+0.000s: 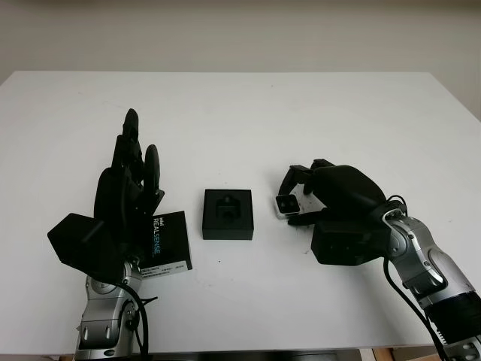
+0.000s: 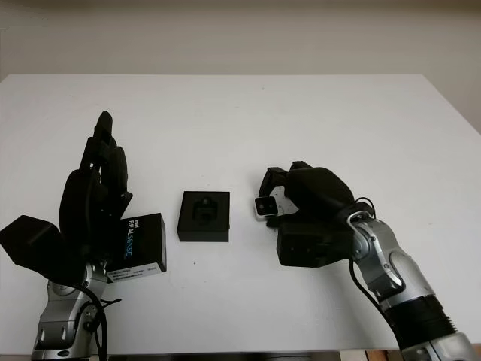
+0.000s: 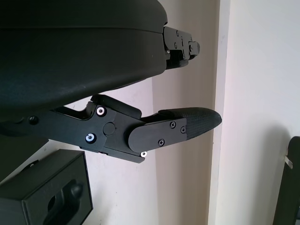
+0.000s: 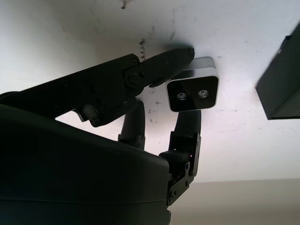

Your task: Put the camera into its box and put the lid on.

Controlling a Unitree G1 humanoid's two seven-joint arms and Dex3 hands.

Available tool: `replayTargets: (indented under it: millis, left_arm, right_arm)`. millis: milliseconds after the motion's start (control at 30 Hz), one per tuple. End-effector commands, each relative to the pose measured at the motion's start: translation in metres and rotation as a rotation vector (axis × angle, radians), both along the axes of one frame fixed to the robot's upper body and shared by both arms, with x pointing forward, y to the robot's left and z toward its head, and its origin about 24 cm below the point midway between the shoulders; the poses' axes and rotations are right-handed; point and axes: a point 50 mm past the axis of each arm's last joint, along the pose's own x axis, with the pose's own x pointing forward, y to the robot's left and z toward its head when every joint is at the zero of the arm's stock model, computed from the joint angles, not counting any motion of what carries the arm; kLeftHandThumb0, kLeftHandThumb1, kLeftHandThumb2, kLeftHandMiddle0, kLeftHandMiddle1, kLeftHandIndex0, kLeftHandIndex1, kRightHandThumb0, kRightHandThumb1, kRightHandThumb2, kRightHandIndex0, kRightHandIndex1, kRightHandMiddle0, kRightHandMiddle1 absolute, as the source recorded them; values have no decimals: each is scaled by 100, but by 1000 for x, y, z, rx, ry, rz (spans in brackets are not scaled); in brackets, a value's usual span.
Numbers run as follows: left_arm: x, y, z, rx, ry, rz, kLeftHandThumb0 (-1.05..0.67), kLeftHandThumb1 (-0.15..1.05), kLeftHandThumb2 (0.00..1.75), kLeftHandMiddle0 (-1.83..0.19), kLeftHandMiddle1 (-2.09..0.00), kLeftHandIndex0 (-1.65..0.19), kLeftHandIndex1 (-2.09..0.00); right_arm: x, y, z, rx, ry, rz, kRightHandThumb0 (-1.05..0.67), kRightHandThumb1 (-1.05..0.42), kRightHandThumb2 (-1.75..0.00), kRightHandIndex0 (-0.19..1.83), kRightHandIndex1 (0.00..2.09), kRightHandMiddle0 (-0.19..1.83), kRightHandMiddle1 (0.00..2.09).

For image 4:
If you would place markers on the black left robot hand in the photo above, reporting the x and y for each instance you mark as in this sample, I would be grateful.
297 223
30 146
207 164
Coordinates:
70 175

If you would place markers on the black camera box base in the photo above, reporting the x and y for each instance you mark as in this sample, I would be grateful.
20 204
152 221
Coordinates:
281 93

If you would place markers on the small silver depth camera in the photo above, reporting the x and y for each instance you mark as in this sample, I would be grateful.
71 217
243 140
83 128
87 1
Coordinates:
192 93

